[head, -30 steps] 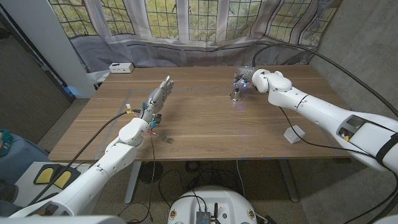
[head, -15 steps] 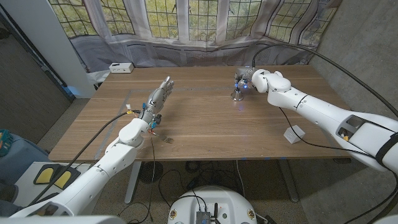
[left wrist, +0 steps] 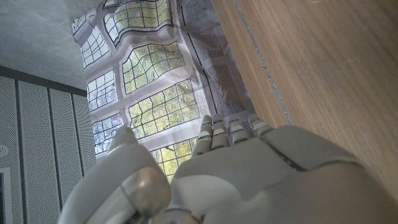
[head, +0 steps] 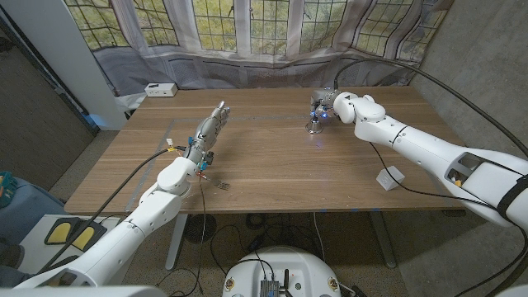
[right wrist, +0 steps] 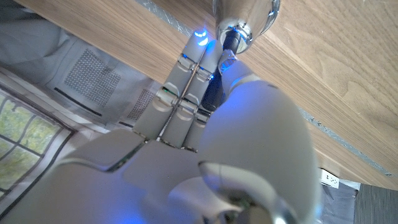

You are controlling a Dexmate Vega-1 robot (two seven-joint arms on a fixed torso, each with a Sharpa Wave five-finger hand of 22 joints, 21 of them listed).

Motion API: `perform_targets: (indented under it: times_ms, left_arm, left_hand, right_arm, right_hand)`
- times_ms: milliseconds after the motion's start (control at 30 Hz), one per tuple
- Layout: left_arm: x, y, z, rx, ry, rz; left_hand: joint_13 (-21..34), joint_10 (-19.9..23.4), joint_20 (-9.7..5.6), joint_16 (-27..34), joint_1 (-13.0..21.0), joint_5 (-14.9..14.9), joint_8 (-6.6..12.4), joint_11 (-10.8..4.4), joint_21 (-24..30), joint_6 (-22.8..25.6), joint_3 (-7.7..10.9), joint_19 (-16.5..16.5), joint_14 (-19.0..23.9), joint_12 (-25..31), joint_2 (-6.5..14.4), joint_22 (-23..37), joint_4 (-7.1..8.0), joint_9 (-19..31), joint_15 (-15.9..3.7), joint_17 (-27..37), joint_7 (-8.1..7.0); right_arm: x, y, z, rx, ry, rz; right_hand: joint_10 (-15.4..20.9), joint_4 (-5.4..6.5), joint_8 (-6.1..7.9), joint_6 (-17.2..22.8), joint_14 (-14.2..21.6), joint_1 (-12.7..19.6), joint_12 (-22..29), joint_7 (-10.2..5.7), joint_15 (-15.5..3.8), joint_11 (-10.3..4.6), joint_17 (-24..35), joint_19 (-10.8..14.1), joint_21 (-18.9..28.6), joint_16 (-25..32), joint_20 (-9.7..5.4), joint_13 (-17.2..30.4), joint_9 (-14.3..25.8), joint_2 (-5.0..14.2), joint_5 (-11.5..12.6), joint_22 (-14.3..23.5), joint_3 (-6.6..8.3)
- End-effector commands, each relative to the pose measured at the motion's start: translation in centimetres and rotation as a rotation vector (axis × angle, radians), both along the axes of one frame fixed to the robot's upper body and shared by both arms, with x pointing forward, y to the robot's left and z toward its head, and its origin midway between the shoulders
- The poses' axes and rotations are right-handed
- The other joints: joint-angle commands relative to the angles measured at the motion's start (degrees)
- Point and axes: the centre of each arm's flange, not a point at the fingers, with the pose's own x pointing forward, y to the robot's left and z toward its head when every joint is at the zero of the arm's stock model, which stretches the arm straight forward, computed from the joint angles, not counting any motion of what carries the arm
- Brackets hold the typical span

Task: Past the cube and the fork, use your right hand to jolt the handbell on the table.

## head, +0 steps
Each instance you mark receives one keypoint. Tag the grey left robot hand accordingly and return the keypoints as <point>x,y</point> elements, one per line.
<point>208,132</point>

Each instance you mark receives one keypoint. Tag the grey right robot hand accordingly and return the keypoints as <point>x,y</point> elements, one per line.
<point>323,101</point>

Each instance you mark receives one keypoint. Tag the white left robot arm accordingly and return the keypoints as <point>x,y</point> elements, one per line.
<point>132,231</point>

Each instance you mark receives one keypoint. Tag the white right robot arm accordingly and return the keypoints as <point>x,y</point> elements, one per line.
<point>425,148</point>

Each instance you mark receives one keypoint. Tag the white cube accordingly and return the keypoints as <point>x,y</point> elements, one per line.
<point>389,178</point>

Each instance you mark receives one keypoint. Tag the printed window backdrop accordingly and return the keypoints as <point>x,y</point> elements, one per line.
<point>268,70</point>

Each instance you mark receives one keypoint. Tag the white electrical box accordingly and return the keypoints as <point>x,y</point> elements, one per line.
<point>161,89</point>

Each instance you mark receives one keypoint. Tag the black round floor disc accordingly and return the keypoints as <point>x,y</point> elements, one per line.
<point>200,227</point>

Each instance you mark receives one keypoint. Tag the white table leg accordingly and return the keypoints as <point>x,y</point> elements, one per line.
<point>176,241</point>

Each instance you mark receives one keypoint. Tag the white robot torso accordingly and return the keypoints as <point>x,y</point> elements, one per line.
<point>280,264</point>

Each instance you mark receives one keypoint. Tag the grey table leg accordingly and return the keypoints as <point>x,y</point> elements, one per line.
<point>383,241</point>

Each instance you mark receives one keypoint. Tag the grey module on torso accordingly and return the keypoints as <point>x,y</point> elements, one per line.
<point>269,288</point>

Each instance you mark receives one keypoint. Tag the black and yellow foot pedal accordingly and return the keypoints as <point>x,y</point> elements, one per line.
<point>59,232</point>

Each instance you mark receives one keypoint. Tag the blue seat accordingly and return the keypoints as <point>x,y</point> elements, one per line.
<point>29,210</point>

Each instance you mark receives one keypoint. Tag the teal object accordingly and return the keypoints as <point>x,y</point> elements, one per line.
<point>6,189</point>

